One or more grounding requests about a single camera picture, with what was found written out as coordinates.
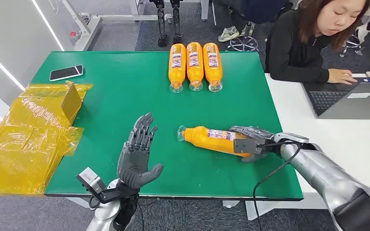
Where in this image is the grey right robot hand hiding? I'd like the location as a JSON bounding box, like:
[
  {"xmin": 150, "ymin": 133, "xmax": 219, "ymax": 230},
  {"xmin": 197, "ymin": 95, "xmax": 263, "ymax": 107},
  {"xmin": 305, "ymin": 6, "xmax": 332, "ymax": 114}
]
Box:
[{"xmin": 229, "ymin": 125, "xmax": 282, "ymax": 163}]

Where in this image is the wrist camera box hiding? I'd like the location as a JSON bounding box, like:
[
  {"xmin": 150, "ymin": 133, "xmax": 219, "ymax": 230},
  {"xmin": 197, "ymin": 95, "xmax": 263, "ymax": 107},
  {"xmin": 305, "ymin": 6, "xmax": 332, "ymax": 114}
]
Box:
[
  {"xmin": 233, "ymin": 138, "xmax": 268, "ymax": 155},
  {"xmin": 76, "ymin": 167, "xmax": 106, "ymax": 196}
]

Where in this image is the black robot leg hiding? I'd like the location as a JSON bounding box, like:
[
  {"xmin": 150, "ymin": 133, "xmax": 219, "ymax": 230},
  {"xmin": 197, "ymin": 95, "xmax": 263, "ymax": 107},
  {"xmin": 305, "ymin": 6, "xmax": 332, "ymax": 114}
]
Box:
[
  {"xmin": 150, "ymin": 0, "xmax": 170, "ymax": 48},
  {"xmin": 170, "ymin": 0, "xmax": 183, "ymax": 45}
]

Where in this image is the chrome chair base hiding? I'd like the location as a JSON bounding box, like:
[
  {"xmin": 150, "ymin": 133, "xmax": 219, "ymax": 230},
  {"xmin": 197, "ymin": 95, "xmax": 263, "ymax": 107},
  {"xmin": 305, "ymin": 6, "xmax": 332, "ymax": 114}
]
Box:
[
  {"xmin": 227, "ymin": 22, "xmax": 259, "ymax": 52},
  {"xmin": 339, "ymin": 33, "xmax": 363, "ymax": 58}
]

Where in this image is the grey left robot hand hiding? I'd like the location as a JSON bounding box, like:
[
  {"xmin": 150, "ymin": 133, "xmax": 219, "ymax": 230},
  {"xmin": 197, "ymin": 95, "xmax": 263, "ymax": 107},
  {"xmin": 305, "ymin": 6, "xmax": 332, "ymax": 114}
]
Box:
[{"xmin": 117, "ymin": 112, "xmax": 164, "ymax": 190}]

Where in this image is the black smartphone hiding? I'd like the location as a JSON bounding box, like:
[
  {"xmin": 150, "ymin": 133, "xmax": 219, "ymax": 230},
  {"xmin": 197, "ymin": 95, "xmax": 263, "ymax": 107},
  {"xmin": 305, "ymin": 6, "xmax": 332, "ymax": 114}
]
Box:
[{"xmin": 49, "ymin": 64, "xmax": 84, "ymax": 82}]

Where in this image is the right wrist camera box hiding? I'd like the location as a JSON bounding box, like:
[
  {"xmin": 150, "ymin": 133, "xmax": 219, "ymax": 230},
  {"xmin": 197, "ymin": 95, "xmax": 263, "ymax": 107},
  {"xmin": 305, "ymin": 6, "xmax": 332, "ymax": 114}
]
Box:
[{"xmin": 233, "ymin": 138, "xmax": 268, "ymax": 155}]

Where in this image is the person's hand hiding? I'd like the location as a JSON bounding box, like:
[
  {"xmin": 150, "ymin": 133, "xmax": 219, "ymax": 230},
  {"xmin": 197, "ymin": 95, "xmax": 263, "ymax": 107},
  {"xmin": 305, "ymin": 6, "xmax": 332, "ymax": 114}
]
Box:
[{"xmin": 327, "ymin": 68, "xmax": 358, "ymax": 86}]

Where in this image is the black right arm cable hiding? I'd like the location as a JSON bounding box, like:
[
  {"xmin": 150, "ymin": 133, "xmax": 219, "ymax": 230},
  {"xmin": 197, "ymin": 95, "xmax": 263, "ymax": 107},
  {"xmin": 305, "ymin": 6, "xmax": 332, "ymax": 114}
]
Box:
[{"xmin": 252, "ymin": 140, "xmax": 302, "ymax": 231}]

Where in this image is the yellow plastic bag stack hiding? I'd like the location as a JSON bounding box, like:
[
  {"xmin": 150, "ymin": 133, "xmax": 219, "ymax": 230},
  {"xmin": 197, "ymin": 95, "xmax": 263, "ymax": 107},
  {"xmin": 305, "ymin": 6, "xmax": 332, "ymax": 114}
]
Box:
[{"xmin": 0, "ymin": 81, "xmax": 93, "ymax": 197}]

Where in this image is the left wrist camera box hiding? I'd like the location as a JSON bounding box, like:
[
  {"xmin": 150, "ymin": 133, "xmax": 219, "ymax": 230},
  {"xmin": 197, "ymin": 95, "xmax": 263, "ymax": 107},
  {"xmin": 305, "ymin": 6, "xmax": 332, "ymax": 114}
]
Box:
[{"xmin": 76, "ymin": 167, "xmax": 106, "ymax": 196}]

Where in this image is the green table mat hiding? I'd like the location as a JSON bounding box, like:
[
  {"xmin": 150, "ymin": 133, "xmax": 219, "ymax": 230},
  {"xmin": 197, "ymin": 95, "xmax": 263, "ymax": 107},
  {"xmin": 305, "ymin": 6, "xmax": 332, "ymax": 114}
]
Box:
[{"xmin": 31, "ymin": 51, "xmax": 304, "ymax": 202}]

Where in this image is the brown cardboard piece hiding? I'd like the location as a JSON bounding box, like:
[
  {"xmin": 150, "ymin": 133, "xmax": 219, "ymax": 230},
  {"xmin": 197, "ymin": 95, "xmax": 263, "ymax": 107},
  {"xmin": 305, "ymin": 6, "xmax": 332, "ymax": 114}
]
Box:
[{"xmin": 60, "ymin": 81, "xmax": 83, "ymax": 125}]

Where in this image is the white desk frame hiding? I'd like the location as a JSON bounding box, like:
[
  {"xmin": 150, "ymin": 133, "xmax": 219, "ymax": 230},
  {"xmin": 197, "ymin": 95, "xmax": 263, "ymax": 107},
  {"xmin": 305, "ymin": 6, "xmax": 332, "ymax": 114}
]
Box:
[{"xmin": 57, "ymin": 0, "xmax": 210, "ymax": 51}]

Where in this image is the white desk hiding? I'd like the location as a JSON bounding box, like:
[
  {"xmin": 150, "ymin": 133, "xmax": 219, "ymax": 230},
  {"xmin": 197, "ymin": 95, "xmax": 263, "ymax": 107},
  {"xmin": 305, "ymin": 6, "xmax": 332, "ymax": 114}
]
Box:
[{"xmin": 245, "ymin": 73, "xmax": 370, "ymax": 221}]

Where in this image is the grey laptop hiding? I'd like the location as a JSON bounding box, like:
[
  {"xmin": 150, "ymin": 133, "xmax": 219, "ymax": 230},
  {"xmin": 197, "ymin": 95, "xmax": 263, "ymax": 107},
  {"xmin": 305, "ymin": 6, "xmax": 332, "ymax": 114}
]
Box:
[{"xmin": 301, "ymin": 76, "xmax": 370, "ymax": 120}]

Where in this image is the orange juice bottle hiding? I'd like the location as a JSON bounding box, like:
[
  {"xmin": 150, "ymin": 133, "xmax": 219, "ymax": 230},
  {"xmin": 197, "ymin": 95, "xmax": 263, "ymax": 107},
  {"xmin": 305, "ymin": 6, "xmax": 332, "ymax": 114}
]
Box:
[
  {"xmin": 168, "ymin": 43, "xmax": 187, "ymax": 94},
  {"xmin": 177, "ymin": 125, "xmax": 252, "ymax": 158},
  {"xmin": 185, "ymin": 41, "xmax": 204, "ymax": 92},
  {"xmin": 202, "ymin": 42, "xmax": 224, "ymax": 93}
]

